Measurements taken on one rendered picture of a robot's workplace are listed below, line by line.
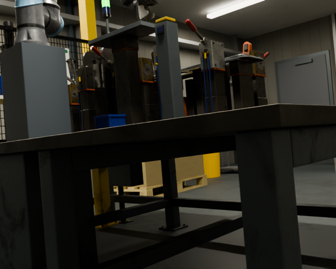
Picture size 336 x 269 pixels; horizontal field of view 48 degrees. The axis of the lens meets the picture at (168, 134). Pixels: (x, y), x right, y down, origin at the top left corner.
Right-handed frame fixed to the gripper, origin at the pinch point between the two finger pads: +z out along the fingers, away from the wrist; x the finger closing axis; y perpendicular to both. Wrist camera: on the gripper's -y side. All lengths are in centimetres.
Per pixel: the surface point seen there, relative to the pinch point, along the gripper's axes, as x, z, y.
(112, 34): -6.3, 2.6, -12.2
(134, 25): -8.4, 2.5, 1.8
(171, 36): -4.9, 10.0, 17.6
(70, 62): 27, -1, -76
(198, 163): 325, 85, -163
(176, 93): -4.6, 33.1, 17.7
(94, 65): 14.5, 8.0, -44.6
